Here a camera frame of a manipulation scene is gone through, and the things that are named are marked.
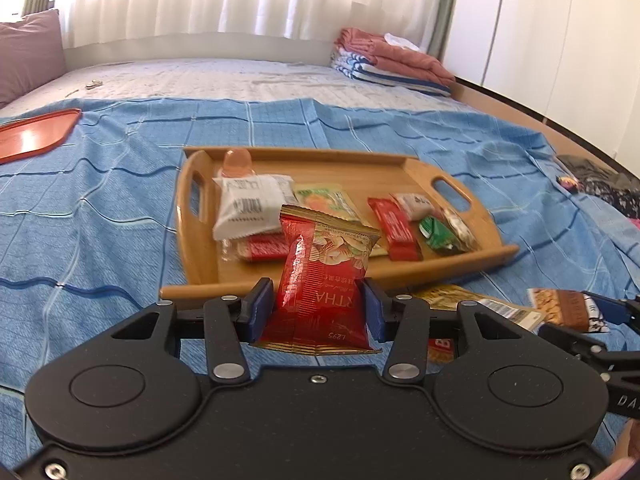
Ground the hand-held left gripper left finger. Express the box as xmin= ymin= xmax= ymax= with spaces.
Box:
xmin=111 ymin=277 xmax=277 ymax=387

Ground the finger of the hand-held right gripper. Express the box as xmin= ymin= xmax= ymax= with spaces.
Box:
xmin=582 ymin=290 xmax=640 ymax=327
xmin=539 ymin=323 xmax=619 ymax=374

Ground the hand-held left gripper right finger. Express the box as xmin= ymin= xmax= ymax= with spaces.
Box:
xmin=361 ymin=279 xmax=532 ymax=382

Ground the brown nut bar packet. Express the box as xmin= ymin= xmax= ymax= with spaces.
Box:
xmin=528 ymin=288 xmax=609 ymax=334

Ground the red gold peanut packet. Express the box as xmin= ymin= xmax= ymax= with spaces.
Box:
xmin=250 ymin=204 xmax=384 ymax=357

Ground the long red bar packet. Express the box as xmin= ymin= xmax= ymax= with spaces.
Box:
xmin=368 ymin=197 xmax=424 ymax=262

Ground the small white pink candy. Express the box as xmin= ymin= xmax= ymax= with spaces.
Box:
xmin=391 ymin=192 xmax=434 ymax=222

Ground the yellow-green packet orange picture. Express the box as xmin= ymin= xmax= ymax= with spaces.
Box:
xmin=292 ymin=183 xmax=387 ymax=257

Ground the wooden tray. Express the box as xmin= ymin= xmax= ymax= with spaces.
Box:
xmin=161 ymin=146 xmax=521 ymax=302

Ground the person's right hand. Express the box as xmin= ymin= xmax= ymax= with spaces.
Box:
xmin=621 ymin=420 xmax=640 ymax=462

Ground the red candy bar clear wrapper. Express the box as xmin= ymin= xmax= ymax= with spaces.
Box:
xmin=220 ymin=234 xmax=292 ymax=262

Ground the red white snack packet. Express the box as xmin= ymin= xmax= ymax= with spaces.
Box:
xmin=429 ymin=339 xmax=455 ymax=364

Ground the yellow snack packet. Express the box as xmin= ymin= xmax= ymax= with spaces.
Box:
xmin=414 ymin=285 xmax=547 ymax=333

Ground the green candy packet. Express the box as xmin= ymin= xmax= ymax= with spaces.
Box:
xmin=419 ymin=215 xmax=467 ymax=254

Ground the silver dark candy packet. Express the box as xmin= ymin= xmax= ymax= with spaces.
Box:
xmin=442 ymin=207 xmax=477 ymax=252

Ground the dark patterned cloth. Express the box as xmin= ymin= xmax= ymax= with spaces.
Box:
xmin=556 ymin=155 xmax=640 ymax=222

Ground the orange jelly cup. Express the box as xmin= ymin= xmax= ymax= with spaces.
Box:
xmin=222 ymin=149 xmax=254 ymax=179

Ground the blue checked bedsheet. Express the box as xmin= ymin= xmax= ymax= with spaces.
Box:
xmin=0 ymin=96 xmax=640 ymax=461

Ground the folded blue striped blanket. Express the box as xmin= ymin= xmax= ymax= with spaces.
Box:
xmin=330 ymin=47 xmax=453 ymax=97

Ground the white quilted mattress pad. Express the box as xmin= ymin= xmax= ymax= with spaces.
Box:
xmin=0 ymin=57 xmax=469 ymax=114

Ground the folded blankets pile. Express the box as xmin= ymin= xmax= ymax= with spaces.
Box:
xmin=334 ymin=27 xmax=456 ymax=86

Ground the small white cloth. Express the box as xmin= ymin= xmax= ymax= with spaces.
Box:
xmin=384 ymin=32 xmax=427 ymax=52

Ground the white wardrobe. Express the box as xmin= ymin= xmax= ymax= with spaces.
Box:
xmin=442 ymin=0 xmax=640 ymax=172

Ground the orange plastic tray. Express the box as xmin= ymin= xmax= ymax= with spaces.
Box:
xmin=0 ymin=108 xmax=83 ymax=165

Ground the mauve pillow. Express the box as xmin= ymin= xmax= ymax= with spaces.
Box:
xmin=0 ymin=8 xmax=68 ymax=109

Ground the wooden bed frame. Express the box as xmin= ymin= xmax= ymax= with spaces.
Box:
xmin=452 ymin=77 xmax=640 ymax=177

